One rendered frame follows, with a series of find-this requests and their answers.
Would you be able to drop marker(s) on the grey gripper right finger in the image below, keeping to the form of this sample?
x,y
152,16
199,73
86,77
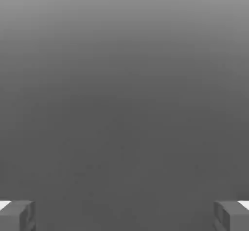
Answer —
x,y
233,215

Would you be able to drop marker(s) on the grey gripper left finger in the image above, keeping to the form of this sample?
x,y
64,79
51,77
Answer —
x,y
15,215

